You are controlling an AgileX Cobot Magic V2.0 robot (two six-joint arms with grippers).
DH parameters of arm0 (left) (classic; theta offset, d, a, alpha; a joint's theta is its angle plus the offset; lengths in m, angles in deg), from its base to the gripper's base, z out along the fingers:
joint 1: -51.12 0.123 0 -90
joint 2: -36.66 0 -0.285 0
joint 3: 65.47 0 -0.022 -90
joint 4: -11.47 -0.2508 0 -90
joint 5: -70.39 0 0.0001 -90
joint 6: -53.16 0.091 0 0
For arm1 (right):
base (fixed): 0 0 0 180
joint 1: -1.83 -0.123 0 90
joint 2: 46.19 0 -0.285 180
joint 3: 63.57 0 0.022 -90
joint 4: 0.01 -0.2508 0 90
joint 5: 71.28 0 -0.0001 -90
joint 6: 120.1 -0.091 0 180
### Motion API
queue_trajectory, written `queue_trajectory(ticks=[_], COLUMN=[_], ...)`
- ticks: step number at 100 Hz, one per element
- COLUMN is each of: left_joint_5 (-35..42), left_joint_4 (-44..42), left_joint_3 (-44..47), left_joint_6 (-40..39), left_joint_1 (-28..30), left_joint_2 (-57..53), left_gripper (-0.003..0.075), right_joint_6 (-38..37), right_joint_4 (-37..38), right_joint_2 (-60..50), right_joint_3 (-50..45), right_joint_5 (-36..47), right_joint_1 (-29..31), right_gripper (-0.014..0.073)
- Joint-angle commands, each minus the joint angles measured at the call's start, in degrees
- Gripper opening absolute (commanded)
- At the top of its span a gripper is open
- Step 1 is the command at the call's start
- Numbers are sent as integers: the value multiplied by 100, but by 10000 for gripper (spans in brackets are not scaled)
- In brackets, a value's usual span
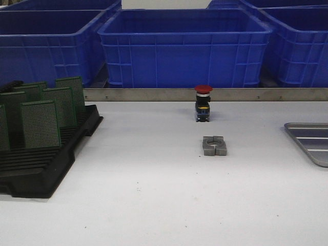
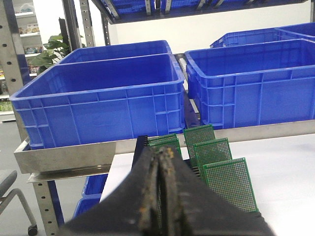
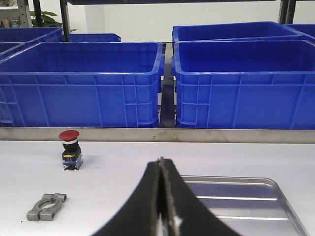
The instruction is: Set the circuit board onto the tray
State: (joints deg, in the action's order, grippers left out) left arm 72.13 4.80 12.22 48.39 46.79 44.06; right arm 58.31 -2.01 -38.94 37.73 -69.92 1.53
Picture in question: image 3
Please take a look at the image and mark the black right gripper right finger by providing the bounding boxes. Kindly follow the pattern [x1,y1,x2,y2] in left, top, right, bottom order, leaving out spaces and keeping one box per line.
[160,158,239,236]

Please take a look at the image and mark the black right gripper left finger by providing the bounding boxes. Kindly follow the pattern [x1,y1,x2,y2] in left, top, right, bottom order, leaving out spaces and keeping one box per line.
[94,161,160,236]

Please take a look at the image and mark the silver metal tray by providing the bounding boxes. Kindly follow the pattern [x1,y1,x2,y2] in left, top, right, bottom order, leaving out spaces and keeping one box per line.
[183,176,309,236]

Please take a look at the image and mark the red emergency stop button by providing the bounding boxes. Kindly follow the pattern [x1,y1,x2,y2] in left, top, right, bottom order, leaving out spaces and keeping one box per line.
[59,130,83,170]

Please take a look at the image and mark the grey metal pipe clamp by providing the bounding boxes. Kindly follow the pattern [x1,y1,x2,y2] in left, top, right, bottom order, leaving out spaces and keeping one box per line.
[27,193,67,221]

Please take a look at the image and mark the blue plastic crate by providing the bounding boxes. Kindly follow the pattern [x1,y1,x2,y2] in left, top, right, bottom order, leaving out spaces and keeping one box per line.
[172,21,307,45]
[0,42,164,128]
[284,24,315,42]
[0,27,63,59]
[68,33,121,42]
[173,40,315,130]

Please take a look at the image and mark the blue plastic crate centre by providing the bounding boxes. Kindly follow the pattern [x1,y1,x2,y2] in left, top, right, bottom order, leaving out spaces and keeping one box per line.
[0,42,164,128]

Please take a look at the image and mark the blue plastic crate rear left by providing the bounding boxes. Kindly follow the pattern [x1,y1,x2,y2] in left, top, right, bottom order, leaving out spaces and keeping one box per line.
[68,33,121,42]

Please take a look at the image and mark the blue plastic crate rear right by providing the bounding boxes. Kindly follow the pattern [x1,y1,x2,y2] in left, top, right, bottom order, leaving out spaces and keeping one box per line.
[172,21,307,45]

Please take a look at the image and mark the green potted plant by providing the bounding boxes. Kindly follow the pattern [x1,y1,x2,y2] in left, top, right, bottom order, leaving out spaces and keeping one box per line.
[30,11,63,28]

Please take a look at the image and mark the blue plastic crate far right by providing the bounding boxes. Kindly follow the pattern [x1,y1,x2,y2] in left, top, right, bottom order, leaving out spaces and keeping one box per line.
[284,24,315,42]

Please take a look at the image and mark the steel table edge rail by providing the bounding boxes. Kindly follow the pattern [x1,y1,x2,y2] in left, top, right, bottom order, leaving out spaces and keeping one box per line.
[0,127,315,144]

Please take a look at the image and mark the black shelf post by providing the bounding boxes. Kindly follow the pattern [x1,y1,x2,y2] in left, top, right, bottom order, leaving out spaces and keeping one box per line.
[278,0,297,24]
[60,0,70,42]

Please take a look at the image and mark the black shelf post right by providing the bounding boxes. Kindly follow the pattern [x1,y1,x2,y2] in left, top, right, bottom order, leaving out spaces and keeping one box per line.
[278,0,297,24]

